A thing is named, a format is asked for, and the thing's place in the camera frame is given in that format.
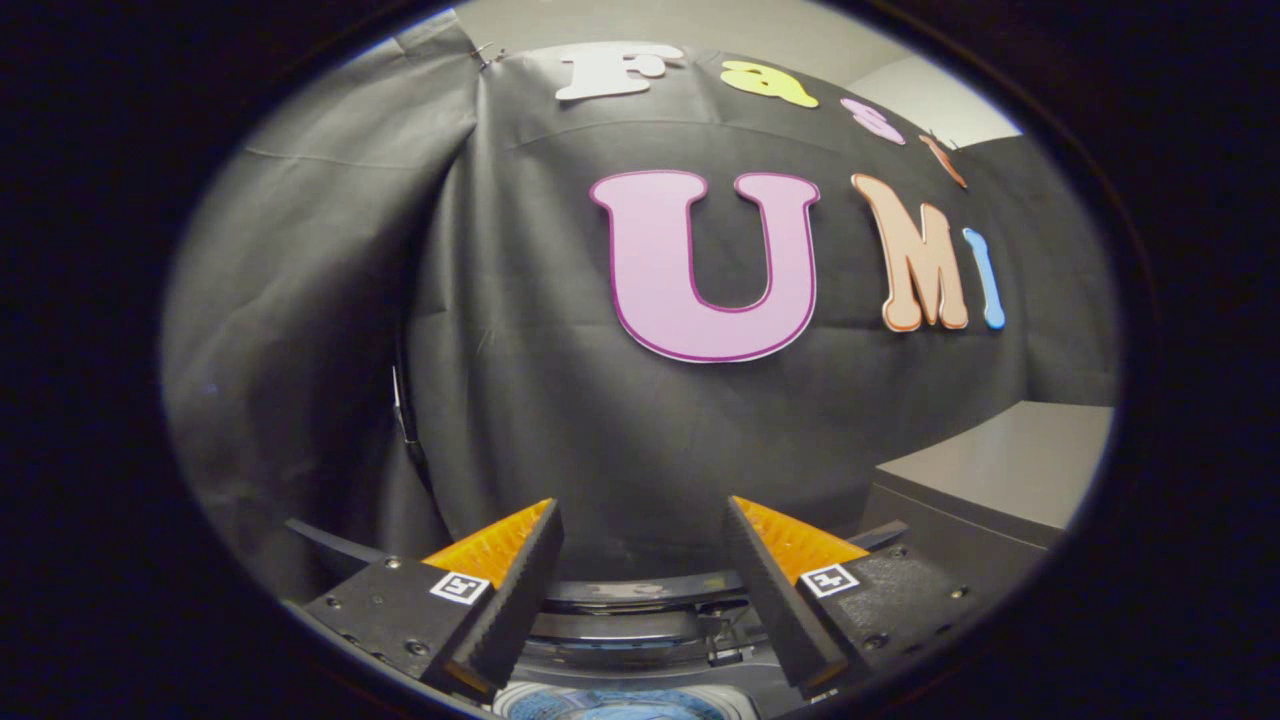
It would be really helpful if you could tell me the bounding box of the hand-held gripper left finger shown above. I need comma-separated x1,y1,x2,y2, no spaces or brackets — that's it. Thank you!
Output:
300,498,564,701

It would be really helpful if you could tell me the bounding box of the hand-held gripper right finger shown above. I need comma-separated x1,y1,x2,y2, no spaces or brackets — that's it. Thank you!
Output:
722,495,976,701

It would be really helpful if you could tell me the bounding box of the light blue garment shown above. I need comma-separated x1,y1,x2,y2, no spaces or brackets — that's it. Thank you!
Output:
570,698,701,720

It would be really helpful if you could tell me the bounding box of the black backdrop cloth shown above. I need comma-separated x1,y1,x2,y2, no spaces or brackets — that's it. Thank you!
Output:
160,10,1121,603

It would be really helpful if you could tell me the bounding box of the beige cabinet with dark frame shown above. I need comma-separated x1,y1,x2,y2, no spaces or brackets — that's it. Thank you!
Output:
858,400,1116,606

